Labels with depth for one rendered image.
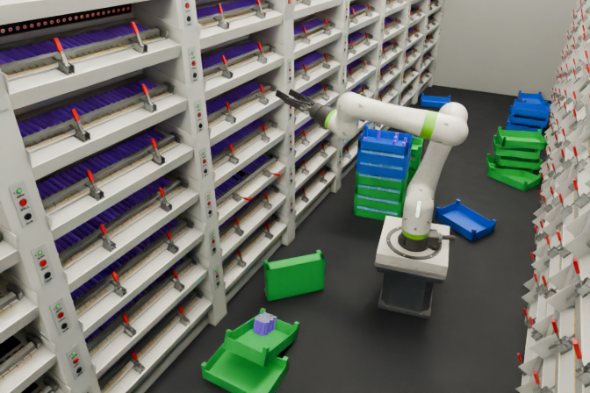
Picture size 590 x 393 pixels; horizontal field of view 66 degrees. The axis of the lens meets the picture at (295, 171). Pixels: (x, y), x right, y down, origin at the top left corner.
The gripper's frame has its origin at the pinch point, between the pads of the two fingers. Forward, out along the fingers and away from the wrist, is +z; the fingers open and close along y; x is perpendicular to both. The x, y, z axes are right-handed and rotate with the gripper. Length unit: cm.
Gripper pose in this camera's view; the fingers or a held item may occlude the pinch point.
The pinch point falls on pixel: (286, 94)
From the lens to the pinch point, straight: 219.2
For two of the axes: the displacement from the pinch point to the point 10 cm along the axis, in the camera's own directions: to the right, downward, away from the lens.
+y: 5.4, -2.0, 8.2
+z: -7.7, -5.0, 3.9
